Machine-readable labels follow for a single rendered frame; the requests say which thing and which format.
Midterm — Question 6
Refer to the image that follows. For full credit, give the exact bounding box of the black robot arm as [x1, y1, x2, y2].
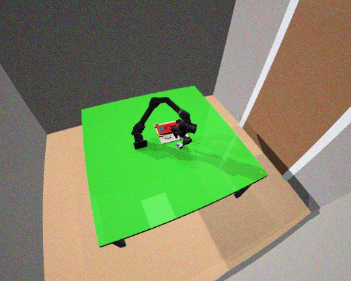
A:
[131, 97, 197, 143]

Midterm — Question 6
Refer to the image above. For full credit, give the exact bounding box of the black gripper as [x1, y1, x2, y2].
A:
[171, 126, 192, 146]

